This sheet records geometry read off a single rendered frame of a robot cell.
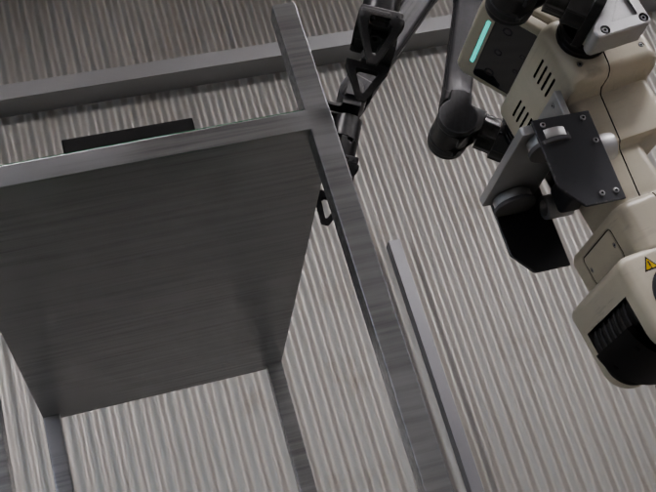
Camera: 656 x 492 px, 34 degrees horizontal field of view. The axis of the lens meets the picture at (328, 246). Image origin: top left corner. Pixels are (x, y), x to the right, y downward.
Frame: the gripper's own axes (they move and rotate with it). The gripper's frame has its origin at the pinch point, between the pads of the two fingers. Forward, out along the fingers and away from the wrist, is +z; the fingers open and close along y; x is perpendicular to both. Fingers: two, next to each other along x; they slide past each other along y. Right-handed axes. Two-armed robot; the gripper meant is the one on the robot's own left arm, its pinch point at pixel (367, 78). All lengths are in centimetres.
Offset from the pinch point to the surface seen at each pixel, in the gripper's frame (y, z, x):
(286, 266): -15.8, 25.1, -5.5
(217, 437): -203, 5, -13
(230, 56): -194, -130, -39
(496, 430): -203, -17, 76
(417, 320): -199, -47, 44
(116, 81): -194, -109, -76
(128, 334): -30, 36, -27
